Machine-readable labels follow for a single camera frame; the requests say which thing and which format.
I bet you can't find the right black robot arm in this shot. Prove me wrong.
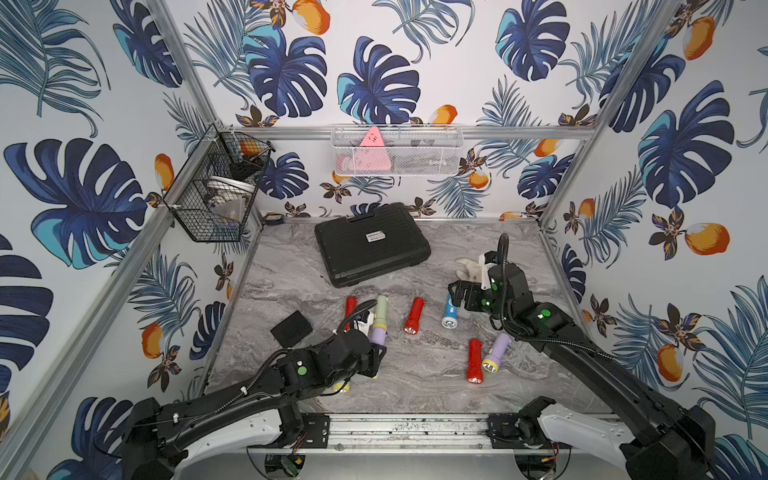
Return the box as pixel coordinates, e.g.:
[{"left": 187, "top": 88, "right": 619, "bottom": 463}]
[{"left": 448, "top": 234, "right": 717, "bottom": 479}]

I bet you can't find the black plastic tool case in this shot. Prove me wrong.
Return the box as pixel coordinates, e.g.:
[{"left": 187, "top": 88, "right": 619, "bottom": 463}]
[{"left": 314, "top": 203, "right": 431, "bottom": 288}]

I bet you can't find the white work glove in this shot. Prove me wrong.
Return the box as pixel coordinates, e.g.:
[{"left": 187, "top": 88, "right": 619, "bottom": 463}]
[{"left": 455, "top": 258, "right": 483, "bottom": 283}]

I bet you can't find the pink triangle item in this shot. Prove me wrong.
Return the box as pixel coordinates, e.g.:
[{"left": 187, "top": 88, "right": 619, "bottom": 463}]
[{"left": 350, "top": 126, "right": 392, "bottom": 173}]

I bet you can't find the red flashlight front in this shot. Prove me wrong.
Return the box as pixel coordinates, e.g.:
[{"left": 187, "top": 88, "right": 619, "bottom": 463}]
[{"left": 466, "top": 339, "right": 484, "bottom": 385}]

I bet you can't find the purple flashlight front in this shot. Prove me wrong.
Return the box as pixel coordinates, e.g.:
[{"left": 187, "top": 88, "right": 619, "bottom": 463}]
[{"left": 369, "top": 324, "right": 387, "bottom": 347}]

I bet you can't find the black wire basket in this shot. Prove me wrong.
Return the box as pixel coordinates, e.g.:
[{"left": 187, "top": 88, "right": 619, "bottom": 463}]
[{"left": 163, "top": 125, "right": 275, "bottom": 243}]

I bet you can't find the green flashlight back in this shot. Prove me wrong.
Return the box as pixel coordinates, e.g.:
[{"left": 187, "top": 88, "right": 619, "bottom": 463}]
[{"left": 372, "top": 295, "right": 389, "bottom": 330}]

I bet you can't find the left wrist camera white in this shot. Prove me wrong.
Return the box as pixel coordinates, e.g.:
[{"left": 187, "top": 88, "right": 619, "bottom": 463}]
[{"left": 355, "top": 319, "right": 372, "bottom": 336}]

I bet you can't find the red flashlight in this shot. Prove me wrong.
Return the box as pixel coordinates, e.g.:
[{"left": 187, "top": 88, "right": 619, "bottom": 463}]
[
  {"left": 466, "top": 339, "right": 484, "bottom": 385},
  {"left": 344, "top": 296, "right": 358, "bottom": 331},
  {"left": 403, "top": 297, "right": 425, "bottom": 335}
]

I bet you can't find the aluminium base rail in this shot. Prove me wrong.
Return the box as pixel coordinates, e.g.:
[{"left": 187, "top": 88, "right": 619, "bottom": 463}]
[{"left": 161, "top": 412, "right": 637, "bottom": 457}]

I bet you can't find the small black box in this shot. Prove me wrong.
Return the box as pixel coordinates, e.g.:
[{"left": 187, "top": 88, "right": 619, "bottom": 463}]
[{"left": 270, "top": 310, "right": 313, "bottom": 349}]

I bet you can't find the purple flashlight right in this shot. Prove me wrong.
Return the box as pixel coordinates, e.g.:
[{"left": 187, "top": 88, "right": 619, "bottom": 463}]
[{"left": 481, "top": 331, "right": 513, "bottom": 374}]

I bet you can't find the purple flashlight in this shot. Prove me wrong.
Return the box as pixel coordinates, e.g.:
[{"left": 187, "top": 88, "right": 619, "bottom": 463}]
[
  {"left": 369, "top": 324, "right": 387, "bottom": 347},
  {"left": 481, "top": 331, "right": 513, "bottom": 374}
]

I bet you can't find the blue flashlight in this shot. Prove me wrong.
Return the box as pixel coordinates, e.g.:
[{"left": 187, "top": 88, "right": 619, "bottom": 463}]
[{"left": 441, "top": 294, "right": 459, "bottom": 330}]

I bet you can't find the dark tape roll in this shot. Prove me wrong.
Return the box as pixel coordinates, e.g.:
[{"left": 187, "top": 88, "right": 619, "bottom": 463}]
[{"left": 264, "top": 212, "right": 285, "bottom": 226}]

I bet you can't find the green flashlight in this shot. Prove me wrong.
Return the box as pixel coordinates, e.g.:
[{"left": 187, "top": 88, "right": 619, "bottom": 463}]
[
  {"left": 331, "top": 379, "right": 350, "bottom": 395},
  {"left": 372, "top": 295, "right": 389, "bottom": 330}
]

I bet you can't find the clear wall shelf basket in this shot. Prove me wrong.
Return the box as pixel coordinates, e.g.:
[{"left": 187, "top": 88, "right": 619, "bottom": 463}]
[{"left": 330, "top": 125, "right": 464, "bottom": 177}]

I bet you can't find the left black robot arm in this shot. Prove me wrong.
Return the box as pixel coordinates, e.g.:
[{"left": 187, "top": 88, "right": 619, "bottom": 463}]
[{"left": 121, "top": 299, "right": 386, "bottom": 479}]

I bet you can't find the green flashlight front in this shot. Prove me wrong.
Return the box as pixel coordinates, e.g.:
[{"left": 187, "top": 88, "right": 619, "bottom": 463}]
[{"left": 331, "top": 379, "right": 350, "bottom": 395}]

